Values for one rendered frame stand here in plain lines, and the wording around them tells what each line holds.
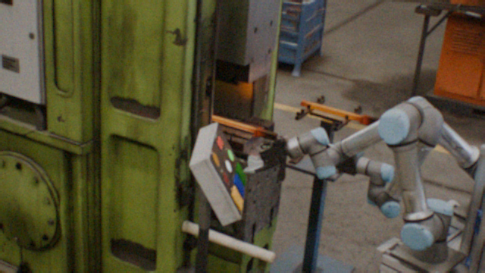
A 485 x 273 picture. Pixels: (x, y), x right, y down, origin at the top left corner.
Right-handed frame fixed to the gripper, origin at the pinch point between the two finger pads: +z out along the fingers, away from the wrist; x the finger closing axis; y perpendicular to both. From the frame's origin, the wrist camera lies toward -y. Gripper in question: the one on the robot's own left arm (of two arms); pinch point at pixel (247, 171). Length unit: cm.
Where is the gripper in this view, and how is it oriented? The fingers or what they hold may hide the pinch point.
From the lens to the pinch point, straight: 302.9
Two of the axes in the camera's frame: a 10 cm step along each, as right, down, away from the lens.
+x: -0.7, 4.1, -9.1
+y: -4.4, -8.3, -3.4
